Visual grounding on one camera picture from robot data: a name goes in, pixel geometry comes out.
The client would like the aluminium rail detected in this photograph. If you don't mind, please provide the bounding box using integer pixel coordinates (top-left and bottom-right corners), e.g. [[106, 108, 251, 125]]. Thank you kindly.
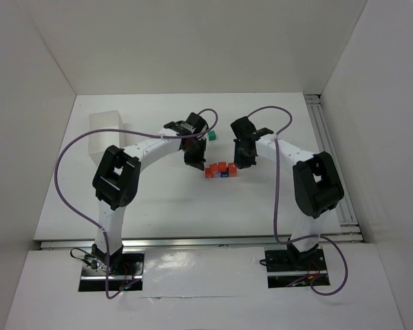
[[304, 94, 364, 243], [39, 235, 362, 250]]

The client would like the white plastic bin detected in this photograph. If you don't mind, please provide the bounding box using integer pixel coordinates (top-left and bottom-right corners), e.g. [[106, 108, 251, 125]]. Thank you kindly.
[[87, 110, 125, 166]]

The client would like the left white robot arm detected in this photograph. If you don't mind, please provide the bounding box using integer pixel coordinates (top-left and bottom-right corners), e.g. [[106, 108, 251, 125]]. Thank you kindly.
[[92, 113, 209, 272]]

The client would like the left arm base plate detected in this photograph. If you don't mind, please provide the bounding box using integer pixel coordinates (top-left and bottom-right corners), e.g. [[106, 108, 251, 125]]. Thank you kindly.
[[70, 247, 145, 292]]

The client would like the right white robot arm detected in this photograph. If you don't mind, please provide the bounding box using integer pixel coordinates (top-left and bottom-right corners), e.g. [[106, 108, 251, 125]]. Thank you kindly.
[[231, 116, 344, 269]]

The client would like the aluminium rail right side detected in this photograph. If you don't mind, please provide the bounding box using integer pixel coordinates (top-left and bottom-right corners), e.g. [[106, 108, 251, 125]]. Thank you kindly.
[[304, 94, 364, 243]]

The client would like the teal wood block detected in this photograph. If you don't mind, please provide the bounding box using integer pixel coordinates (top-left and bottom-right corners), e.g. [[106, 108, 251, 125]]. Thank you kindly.
[[207, 131, 217, 141]]

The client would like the aluminium rail front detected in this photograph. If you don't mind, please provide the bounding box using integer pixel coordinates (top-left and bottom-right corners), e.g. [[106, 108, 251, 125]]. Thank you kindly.
[[39, 235, 362, 250]]

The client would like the red wood block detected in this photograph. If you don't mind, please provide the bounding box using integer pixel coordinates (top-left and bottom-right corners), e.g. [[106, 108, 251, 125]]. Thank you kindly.
[[204, 168, 213, 178], [227, 163, 237, 172]]

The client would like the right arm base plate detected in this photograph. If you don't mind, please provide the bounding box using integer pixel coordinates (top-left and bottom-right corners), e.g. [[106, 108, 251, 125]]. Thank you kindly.
[[259, 249, 330, 289]]

